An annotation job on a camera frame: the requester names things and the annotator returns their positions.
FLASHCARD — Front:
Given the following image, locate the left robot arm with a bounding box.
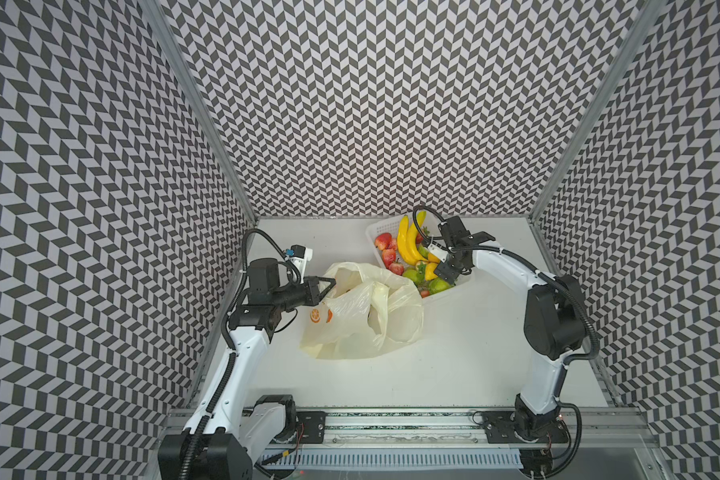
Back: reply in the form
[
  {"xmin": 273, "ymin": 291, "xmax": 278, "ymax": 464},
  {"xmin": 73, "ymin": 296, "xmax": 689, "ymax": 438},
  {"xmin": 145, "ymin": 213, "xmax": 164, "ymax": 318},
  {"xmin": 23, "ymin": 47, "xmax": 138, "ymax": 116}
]
[{"xmin": 157, "ymin": 228, "xmax": 336, "ymax": 479}]

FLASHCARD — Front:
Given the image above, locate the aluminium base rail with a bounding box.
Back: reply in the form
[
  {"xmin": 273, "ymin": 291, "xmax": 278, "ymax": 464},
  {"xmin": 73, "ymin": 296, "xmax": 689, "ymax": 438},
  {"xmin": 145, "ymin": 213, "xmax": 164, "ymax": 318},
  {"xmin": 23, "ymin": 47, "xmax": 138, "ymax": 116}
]
[{"xmin": 167, "ymin": 406, "xmax": 655, "ymax": 451}]

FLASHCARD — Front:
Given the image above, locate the white vent strip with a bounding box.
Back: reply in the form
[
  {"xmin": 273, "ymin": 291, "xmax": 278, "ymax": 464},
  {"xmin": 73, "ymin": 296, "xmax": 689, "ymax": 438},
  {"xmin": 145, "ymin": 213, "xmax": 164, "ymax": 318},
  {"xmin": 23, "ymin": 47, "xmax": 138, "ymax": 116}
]
[{"xmin": 259, "ymin": 448, "xmax": 523, "ymax": 471}]

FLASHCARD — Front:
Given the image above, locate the aluminium right corner post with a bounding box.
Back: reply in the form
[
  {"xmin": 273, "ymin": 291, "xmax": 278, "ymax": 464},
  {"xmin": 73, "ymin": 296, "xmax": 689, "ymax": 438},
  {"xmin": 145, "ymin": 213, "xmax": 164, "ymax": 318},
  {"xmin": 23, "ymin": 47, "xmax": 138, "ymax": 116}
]
[{"xmin": 528, "ymin": 0, "xmax": 667, "ymax": 225}]

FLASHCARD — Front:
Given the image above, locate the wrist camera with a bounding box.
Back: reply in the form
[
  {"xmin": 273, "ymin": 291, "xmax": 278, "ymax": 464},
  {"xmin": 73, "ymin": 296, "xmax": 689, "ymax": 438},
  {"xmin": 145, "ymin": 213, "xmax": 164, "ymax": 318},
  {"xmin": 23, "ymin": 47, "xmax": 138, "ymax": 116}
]
[
  {"xmin": 285, "ymin": 244, "xmax": 313, "ymax": 278},
  {"xmin": 427, "ymin": 242, "xmax": 449, "ymax": 261}
]

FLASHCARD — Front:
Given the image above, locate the red strawberry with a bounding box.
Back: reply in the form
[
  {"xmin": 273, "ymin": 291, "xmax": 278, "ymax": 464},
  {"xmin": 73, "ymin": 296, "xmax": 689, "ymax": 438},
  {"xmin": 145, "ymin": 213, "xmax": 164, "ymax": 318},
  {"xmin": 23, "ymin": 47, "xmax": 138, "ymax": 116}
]
[{"xmin": 388, "ymin": 262, "xmax": 405, "ymax": 276}]

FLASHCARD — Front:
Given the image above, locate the red apple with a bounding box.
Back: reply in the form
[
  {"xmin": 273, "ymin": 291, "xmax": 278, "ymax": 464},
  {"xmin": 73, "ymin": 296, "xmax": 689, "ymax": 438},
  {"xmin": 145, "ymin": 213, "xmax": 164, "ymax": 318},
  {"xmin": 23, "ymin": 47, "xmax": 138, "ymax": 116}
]
[{"xmin": 374, "ymin": 232, "xmax": 393, "ymax": 251}]

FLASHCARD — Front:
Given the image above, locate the aluminium left corner post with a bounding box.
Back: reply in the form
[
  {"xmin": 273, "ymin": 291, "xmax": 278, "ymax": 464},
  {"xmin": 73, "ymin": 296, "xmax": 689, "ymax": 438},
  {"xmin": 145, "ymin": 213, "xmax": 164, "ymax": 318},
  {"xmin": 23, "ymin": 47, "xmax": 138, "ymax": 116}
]
[{"xmin": 139, "ymin": 0, "xmax": 257, "ymax": 224}]

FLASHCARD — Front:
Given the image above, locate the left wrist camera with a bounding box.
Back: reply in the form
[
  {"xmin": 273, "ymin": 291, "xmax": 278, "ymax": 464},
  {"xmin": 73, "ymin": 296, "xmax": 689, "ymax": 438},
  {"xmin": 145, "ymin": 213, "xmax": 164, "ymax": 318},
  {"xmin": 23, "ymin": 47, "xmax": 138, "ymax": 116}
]
[{"xmin": 285, "ymin": 244, "xmax": 313, "ymax": 278}]

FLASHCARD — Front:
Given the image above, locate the yellow lemon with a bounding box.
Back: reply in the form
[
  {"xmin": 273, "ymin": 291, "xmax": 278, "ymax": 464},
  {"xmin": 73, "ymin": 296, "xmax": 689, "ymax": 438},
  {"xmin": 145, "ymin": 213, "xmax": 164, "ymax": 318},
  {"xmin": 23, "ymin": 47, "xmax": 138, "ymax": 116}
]
[{"xmin": 425, "ymin": 262, "xmax": 438, "ymax": 281}]

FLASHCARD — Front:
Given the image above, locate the green pear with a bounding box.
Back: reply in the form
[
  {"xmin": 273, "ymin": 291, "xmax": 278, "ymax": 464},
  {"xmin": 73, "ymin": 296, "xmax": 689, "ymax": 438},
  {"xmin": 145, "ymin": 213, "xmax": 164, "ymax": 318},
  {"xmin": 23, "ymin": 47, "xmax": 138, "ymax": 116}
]
[{"xmin": 427, "ymin": 278, "xmax": 452, "ymax": 295}]

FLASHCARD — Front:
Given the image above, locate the yellow plastic bag orange print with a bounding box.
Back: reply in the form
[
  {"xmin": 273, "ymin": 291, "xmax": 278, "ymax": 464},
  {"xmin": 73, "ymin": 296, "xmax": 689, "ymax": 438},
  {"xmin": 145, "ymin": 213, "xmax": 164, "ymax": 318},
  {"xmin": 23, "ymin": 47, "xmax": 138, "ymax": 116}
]
[{"xmin": 300, "ymin": 262, "xmax": 425, "ymax": 360}]

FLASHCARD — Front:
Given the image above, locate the green apple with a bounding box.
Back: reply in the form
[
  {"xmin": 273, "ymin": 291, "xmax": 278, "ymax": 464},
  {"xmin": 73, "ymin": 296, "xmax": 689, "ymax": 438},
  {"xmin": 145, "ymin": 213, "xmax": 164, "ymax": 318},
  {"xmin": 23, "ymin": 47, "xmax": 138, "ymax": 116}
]
[{"xmin": 402, "ymin": 268, "xmax": 425, "ymax": 286}]

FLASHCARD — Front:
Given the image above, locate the yellow banana bunch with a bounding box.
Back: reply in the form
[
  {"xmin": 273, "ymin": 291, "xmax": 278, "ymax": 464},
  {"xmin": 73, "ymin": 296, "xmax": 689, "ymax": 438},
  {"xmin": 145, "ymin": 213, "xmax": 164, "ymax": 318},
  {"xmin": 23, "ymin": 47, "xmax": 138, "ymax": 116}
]
[{"xmin": 397, "ymin": 215, "xmax": 427, "ymax": 266}]

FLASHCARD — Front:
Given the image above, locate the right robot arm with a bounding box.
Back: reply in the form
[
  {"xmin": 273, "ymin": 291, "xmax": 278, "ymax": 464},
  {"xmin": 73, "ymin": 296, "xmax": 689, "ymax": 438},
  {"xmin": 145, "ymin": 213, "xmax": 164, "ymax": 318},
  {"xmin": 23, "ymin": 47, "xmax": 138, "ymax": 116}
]
[{"xmin": 429, "ymin": 216, "xmax": 599, "ymax": 442}]

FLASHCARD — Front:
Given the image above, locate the aluminium corner post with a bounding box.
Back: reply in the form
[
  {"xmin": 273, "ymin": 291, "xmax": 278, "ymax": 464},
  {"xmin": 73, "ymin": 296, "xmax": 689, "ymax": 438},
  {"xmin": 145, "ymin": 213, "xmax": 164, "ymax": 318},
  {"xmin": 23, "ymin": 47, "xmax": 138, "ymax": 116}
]
[
  {"xmin": 528, "ymin": 0, "xmax": 667, "ymax": 225},
  {"xmin": 139, "ymin": 0, "xmax": 257, "ymax": 224}
]

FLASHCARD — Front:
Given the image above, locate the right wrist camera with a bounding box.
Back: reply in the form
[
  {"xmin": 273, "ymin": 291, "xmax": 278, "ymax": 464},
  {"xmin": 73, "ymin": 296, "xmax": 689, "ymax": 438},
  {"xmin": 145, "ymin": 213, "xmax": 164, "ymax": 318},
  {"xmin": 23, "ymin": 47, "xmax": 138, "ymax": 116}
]
[{"xmin": 427, "ymin": 242, "xmax": 449, "ymax": 261}]

